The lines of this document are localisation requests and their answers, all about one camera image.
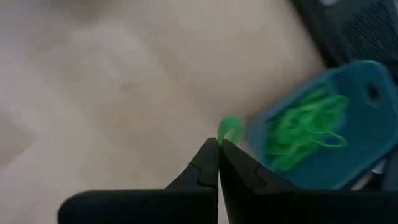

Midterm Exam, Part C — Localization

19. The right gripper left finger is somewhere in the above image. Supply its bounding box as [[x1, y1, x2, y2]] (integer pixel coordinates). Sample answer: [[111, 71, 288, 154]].
[[58, 138, 220, 224]]

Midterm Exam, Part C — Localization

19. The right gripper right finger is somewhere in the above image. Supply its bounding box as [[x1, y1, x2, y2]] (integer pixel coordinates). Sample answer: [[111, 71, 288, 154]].
[[219, 139, 398, 224]]

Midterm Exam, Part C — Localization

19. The blue-grey plastic basket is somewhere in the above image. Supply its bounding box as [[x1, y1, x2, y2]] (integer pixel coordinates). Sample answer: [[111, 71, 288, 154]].
[[245, 60, 398, 190]]

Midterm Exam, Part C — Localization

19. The black computer case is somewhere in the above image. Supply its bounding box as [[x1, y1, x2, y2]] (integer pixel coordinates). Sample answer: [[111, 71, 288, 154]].
[[320, 0, 398, 78]]

